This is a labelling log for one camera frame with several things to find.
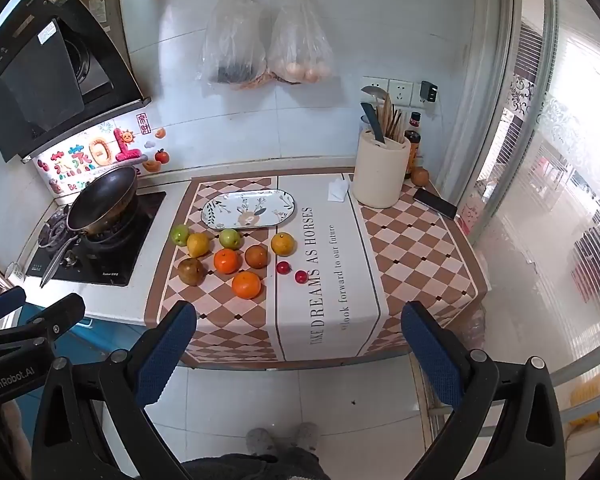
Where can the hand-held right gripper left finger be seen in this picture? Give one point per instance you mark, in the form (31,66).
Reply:
(172,345)

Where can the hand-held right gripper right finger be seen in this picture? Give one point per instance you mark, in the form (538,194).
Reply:
(425,355)

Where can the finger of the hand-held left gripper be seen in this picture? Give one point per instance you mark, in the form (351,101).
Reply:
(5,302)
(60,315)

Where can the brown pear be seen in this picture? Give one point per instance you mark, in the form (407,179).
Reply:
(190,271)

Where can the deep orange mandarin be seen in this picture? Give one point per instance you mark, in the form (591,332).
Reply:
(227,261)

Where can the yellow lemon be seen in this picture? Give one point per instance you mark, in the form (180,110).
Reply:
(198,244)

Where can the reddish green apple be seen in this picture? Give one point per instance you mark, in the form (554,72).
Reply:
(180,234)

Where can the brownish orange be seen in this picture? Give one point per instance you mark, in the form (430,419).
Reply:
(256,256)

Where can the yellow pear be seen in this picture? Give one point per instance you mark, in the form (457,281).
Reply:
(282,243)

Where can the oval deer print plate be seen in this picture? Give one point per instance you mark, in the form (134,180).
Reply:
(265,202)

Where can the person's left forearm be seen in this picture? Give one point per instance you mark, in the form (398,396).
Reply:
(10,440)

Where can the blue cabinet front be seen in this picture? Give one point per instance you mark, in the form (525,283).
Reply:
(95,340)

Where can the black gas stove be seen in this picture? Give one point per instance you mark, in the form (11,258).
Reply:
(125,255)

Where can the black wok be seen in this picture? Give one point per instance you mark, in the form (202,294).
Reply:
(102,200)

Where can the person's left grey slipper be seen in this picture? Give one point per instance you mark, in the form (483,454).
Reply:
(262,441)

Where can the person's grey slipper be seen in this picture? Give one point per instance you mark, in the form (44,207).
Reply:
(262,441)
(306,437)

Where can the red cherry tomato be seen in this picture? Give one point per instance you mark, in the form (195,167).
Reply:
(283,267)
(300,276)

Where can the checkered table mat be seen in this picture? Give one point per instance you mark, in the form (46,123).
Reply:
(320,270)

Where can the person's right grey slipper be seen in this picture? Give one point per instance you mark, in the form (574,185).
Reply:
(306,437)

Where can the pink plastic bag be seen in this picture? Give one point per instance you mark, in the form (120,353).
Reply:
(472,212)

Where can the person's dark trousers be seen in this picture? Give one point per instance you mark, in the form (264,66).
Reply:
(260,467)

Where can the black smartphone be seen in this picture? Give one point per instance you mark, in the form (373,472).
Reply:
(435,203)

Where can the brown onion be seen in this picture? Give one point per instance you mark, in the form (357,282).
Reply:
(420,176)

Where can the cream utensil holder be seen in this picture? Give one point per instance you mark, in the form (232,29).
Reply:
(380,175)

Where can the white tissue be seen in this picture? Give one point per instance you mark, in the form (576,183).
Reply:
(337,191)

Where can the dark sauce bottle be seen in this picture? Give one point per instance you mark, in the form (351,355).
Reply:
(412,155)

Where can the black range hood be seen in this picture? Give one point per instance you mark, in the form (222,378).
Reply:
(30,75)

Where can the glass sliding door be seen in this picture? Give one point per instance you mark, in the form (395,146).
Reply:
(545,160)

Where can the red label sauce bottle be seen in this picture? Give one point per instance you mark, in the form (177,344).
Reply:
(415,120)

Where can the bundle of wooden chopsticks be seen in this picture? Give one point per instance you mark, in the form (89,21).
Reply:
(392,120)

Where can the black charger plug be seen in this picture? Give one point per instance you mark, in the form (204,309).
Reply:
(428,92)

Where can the metal spatula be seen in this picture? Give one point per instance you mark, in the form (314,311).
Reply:
(372,92)

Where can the metal hood chimney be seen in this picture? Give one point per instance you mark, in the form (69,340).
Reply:
(97,10)

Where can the clear plastic bag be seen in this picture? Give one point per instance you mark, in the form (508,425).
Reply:
(300,40)
(232,35)

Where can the colourful wall stickers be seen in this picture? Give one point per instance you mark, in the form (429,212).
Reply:
(100,152)

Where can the white wall socket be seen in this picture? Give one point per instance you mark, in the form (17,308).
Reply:
(401,92)
(375,82)

